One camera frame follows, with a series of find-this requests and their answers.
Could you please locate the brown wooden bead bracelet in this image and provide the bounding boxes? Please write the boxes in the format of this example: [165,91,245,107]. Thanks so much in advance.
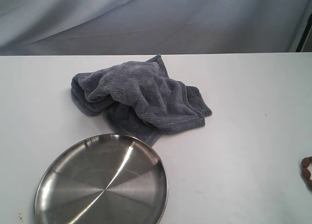
[301,156,312,186]

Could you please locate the round stainless steel plate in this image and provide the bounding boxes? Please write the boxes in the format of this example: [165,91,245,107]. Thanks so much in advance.
[34,134,169,224]

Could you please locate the grey fabric backdrop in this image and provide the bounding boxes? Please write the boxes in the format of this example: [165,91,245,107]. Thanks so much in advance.
[0,0,312,56]

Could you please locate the grey-blue fluffy towel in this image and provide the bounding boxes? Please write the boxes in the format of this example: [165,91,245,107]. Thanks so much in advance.
[71,55,212,146]

